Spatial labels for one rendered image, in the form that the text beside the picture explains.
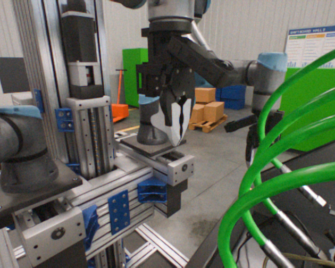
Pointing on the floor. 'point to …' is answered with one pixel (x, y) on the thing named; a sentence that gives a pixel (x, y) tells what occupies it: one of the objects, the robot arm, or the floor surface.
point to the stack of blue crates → (231, 96)
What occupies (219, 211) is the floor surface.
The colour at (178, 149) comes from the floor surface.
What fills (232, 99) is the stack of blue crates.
